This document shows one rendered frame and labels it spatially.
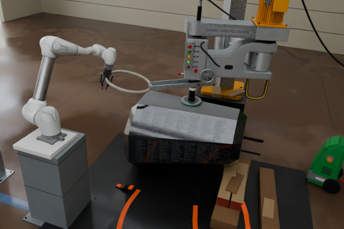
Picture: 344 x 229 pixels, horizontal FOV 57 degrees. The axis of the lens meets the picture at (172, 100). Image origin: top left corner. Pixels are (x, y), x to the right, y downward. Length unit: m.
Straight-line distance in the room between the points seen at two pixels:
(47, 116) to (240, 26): 1.84
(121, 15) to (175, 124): 7.23
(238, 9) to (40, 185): 2.62
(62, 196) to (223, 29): 2.03
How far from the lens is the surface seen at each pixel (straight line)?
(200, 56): 3.04
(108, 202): 3.36
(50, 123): 2.73
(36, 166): 2.87
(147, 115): 3.22
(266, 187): 3.57
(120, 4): 10.00
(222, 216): 3.12
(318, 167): 3.87
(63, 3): 11.10
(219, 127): 3.11
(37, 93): 2.87
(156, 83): 3.32
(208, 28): 2.97
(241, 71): 3.17
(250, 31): 3.04
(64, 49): 2.70
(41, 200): 3.12
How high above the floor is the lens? 2.38
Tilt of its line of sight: 27 degrees down
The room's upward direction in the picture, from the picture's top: 3 degrees clockwise
